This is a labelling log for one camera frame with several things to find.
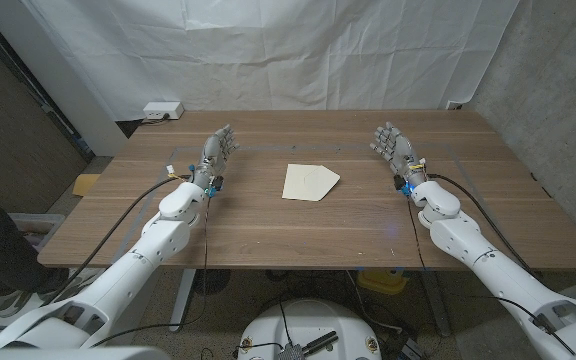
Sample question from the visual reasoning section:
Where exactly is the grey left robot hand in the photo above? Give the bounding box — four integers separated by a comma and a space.
189, 124, 241, 194

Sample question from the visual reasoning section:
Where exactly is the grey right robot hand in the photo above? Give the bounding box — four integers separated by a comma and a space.
369, 121, 429, 194

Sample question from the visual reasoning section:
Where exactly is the cream paper envelope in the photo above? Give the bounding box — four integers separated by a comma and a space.
281, 163, 342, 203

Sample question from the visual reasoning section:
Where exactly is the white power strip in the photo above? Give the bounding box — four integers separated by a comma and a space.
142, 101, 186, 121

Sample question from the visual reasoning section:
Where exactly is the black round floor object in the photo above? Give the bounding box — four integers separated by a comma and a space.
192, 269, 232, 296

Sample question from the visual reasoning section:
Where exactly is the white wrinkled backdrop sheet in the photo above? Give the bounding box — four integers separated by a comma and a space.
20, 0, 522, 123

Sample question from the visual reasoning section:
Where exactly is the tan cardboard piece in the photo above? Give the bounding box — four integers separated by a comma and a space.
71, 172, 102, 198

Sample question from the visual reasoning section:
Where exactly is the white table leg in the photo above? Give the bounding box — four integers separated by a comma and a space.
168, 268, 198, 333

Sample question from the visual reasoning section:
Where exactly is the yellow object under table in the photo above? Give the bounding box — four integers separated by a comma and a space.
356, 269, 409, 296

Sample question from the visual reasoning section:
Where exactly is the grey table leg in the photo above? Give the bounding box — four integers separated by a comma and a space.
420, 269, 453, 337

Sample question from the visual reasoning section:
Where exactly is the clear plastic storage bin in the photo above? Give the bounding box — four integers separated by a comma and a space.
7, 212, 67, 251

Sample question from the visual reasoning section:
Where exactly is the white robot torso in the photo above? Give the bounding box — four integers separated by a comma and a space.
236, 298, 383, 360

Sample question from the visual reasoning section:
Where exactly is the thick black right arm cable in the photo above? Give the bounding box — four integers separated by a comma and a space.
425, 172, 542, 279

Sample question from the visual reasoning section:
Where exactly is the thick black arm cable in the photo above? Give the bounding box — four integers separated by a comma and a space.
42, 173, 192, 307
425, 172, 542, 279

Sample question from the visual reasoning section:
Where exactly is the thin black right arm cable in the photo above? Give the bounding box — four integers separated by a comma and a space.
405, 195, 427, 271

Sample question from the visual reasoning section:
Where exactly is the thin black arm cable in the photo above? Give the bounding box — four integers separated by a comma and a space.
405, 195, 427, 271
90, 192, 214, 349

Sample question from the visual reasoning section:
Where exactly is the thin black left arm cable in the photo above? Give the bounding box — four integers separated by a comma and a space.
90, 192, 214, 349

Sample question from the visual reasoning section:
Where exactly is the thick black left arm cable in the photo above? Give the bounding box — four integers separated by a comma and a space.
42, 173, 192, 307

